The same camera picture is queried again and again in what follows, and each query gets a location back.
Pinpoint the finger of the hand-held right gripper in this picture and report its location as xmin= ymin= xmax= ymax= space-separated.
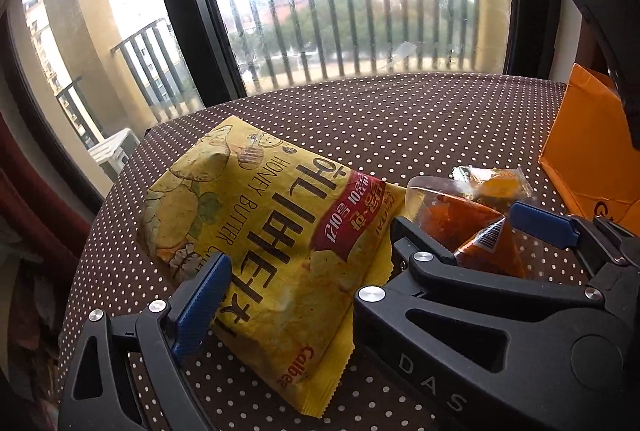
xmin=392 ymin=217 xmax=608 ymax=311
xmin=509 ymin=202 xmax=640 ymax=273

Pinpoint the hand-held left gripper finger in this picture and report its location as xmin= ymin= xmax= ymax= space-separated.
xmin=57 ymin=254 xmax=233 ymax=431

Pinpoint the orange cardboard box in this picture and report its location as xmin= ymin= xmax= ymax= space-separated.
xmin=539 ymin=63 xmax=640 ymax=224

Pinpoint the orange clear-ended snack packet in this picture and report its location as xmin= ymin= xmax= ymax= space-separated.
xmin=404 ymin=176 xmax=528 ymax=281

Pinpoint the yellow chip bag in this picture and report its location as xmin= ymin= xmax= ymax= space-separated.
xmin=137 ymin=115 xmax=406 ymax=419

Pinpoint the white air conditioner unit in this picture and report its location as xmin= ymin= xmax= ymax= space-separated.
xmin=89 ymin=128 xmax=142 ymax=182

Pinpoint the reddish brown curtain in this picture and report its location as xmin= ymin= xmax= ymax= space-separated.
xmin=0 ymin=111 xmax=96 ymax=267

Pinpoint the dark grey curved object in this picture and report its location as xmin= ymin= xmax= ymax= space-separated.
xmin=563 ymin=0 xmax=640 ymax=146

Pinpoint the balcony railing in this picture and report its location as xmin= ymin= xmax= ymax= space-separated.
xmin=55 ymin=0 xmax=491 ymax=146

